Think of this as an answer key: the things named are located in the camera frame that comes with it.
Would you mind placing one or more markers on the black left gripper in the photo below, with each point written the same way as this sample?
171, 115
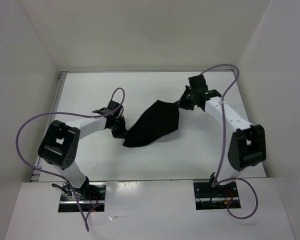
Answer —
121, 133

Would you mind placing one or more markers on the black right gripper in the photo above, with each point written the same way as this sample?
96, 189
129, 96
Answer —
183, 103

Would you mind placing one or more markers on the black skirt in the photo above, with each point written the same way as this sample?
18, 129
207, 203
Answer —
159, 120

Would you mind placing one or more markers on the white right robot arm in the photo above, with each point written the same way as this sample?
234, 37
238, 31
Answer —
243, 144

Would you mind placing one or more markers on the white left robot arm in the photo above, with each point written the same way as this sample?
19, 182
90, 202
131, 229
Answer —
60, 143

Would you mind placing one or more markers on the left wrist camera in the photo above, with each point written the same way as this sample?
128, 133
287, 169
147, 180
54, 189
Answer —
105, 112

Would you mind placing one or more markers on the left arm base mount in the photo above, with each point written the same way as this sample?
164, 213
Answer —
94, 201

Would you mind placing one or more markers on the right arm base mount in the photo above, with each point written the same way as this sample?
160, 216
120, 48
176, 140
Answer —
215, 198

